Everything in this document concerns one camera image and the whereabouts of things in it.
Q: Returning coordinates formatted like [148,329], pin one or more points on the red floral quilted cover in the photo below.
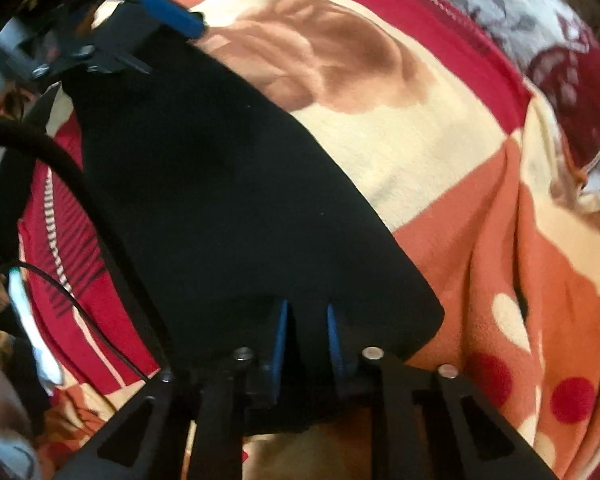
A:
[505,10]

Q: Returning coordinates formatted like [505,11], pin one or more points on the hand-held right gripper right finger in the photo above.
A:
[335,335]

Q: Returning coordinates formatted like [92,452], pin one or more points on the white cloth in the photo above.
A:
[29,330]

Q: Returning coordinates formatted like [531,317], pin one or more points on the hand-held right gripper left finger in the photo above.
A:
[280,335]

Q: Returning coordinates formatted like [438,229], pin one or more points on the checked red orange blanket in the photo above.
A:
[430,160]

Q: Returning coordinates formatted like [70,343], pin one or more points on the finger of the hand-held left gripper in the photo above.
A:
[114,35]
[174,16]

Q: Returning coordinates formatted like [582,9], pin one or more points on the black pants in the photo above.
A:
[204,185]

